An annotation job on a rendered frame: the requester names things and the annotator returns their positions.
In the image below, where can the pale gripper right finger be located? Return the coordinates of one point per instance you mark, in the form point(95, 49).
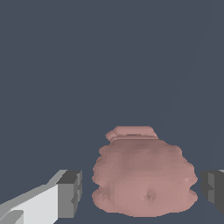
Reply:
point(215, 186)

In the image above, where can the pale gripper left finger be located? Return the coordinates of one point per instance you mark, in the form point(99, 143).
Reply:
point(43, 201)

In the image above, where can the pink lumpy object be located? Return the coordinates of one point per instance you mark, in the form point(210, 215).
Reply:
point(144, 175)

